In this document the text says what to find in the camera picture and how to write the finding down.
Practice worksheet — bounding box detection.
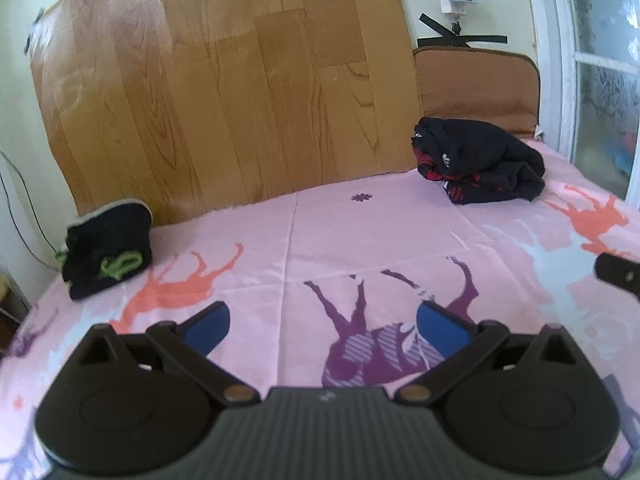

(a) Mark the black red printed garment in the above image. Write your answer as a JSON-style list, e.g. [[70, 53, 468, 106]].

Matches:
[[411, 117, 546, 205]]

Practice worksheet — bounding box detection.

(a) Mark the folded black green garment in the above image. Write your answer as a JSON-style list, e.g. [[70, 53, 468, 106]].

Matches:
[[56, 198, 153, 301]]

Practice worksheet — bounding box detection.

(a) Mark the brown cushion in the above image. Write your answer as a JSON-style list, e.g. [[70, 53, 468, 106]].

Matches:
[[413, 47, 540, 139]]

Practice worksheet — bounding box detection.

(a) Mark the pink deer print bedsheet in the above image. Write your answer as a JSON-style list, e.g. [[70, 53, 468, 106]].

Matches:
[[1, 150, 639, 479]]

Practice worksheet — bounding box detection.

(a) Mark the wooden pattern headboard panel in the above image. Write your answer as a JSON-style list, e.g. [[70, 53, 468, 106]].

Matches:
[[29, 0, 420, 224]]

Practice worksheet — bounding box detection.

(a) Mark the grey wall cable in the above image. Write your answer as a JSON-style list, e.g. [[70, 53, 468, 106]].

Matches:
[[0, 148, 61, 273]]

